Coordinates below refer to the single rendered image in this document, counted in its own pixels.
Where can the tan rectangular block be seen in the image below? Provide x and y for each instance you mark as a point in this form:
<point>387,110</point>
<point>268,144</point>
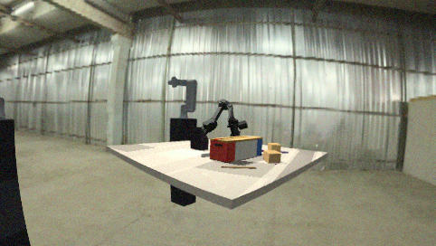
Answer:
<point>271,156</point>

